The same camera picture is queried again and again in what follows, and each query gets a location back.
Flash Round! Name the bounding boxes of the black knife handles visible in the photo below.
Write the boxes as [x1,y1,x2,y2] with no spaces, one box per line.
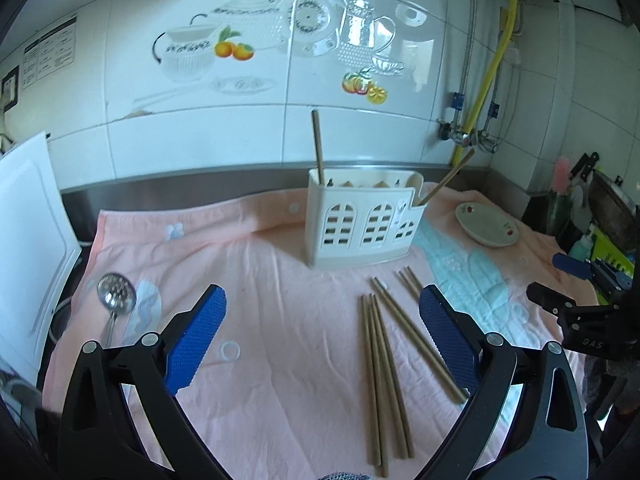
[570,151,601,183]

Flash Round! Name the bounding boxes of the yellow gas hose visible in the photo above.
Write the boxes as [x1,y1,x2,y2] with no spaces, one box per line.
[452,0,521,166]

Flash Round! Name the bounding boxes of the white plastic utensil holder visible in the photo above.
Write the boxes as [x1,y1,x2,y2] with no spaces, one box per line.
[306,167,423,267]

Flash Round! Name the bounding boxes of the teal bottle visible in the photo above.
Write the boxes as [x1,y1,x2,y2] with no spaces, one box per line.
[570,225,597,262]

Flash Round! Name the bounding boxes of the dark wok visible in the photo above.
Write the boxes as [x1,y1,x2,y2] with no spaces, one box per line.
[589,170,640,233]

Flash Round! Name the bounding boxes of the pink brush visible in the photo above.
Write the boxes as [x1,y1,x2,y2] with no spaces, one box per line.
[550,156,572,193]

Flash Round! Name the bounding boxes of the green plastic crate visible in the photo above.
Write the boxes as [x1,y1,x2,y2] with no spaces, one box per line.
[592,237,640,275]

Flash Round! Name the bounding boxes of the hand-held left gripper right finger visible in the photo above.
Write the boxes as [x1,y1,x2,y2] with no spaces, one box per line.
[417,284,591,480]

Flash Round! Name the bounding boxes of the pink towel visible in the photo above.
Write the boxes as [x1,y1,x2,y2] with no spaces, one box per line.
[42,187,591,480]

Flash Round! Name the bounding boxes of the wall notice sheet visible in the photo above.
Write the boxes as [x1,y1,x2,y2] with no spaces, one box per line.
[22,14,78,88]

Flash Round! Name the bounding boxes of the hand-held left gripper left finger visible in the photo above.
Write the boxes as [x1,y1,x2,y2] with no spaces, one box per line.
[57,284,236,480]

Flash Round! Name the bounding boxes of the flexible metal hose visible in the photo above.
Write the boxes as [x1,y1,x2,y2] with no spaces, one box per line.
[452,0,481,131]

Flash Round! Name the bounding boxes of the metal slotted spoon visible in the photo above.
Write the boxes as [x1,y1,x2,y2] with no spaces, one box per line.
[96,272,137,348]

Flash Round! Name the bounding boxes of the white cutting board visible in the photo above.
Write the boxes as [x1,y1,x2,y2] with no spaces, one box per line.
[0,131,83,386]

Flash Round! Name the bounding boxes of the white cable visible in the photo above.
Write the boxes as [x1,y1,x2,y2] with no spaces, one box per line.
[49,294,77,343]

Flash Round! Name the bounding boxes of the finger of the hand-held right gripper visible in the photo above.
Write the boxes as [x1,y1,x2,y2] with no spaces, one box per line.
[552,253,626,303]
[526,282,581,326]

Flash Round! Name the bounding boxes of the small white floral plate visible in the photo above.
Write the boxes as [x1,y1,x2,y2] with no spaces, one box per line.
[454,202,520,248]

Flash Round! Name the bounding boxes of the metal pipe valves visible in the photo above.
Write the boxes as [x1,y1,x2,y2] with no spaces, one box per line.
[437,119,497,155]

